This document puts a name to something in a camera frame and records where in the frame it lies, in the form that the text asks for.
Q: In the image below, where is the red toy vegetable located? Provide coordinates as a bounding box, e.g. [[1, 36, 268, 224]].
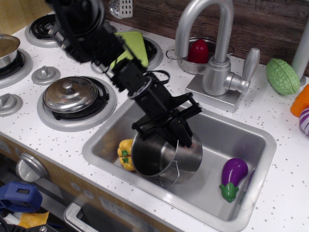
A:
[[187, 39, 209, 64]]

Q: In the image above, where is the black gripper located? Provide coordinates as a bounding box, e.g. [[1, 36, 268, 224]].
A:
[[127, 79, 201, 148]]

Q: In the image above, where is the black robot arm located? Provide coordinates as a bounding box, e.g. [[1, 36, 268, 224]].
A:
[[48, 0, 201, 147]]

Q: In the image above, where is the orange toy vegetable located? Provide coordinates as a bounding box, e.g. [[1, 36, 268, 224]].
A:
[[290, 85, 309, 117]]

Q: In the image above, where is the silver stove knob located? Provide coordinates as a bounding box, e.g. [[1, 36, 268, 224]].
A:
[[31, 66, 60, 86], [0, 93, 23, 117]]

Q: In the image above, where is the purple toy eggplant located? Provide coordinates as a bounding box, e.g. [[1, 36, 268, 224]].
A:
[[219, 158, 249, 203]]

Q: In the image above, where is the steel pot lid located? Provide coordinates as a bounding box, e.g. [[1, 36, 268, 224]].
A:
[[43, 76, 99, 113]]

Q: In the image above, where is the silver oven dial knob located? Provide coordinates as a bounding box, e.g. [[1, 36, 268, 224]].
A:
[[15, 153, 48, 183]]

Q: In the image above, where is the silver stove knob front left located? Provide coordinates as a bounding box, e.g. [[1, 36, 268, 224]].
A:
[[0, 93, 23, 117]]

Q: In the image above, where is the front black burner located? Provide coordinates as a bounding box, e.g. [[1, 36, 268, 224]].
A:
[[37, 76, 117, 132]]

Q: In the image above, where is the green toy bitter melon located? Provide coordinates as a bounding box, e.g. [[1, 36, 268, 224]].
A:
[[266, 58, 300, 95]]

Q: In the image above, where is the steel pot on left burner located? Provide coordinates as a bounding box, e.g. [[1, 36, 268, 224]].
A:
[[0, 34, 20, 69]]

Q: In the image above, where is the grey vertical post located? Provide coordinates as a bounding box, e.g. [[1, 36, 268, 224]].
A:
[[292, 20, 309, 86]]

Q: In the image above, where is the silver perforated utensil holder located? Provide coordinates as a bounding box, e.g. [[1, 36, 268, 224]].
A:
[[109, 0, 134, 19]]

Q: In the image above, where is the silver toy sink basin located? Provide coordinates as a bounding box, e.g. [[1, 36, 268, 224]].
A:
[[83, 100, 276, 232]]

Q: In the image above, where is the silver toy faucet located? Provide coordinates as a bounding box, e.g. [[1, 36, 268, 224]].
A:
[[175, 0, 260, 113]]

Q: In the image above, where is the stainless steel pot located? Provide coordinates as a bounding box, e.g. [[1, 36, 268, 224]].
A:
[[131, 134, 203, 188]]

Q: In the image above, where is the yellow cloth scrap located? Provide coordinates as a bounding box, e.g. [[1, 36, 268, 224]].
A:
[[18, 212, 49, 229]]

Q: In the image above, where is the silver oven door handle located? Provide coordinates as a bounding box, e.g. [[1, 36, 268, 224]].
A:
[[63, 202, 136, 232]]

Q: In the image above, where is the green toy cutting board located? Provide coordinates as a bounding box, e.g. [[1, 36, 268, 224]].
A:
[[110, 31, 148, 69]]

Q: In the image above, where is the purple white striped toy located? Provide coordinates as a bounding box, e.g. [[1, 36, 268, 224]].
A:
[[299, 108, 309, 135]]

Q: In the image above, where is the yellow toy bell pepper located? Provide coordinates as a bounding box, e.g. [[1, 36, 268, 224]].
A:
[[117, 139, 135, 172]]

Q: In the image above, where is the blue plastic clamp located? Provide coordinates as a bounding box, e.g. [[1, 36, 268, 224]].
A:
[[0, 181, 43, 213]]

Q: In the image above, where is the back right burner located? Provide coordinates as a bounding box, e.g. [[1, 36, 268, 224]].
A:
[[91, 37, 163, 76]]

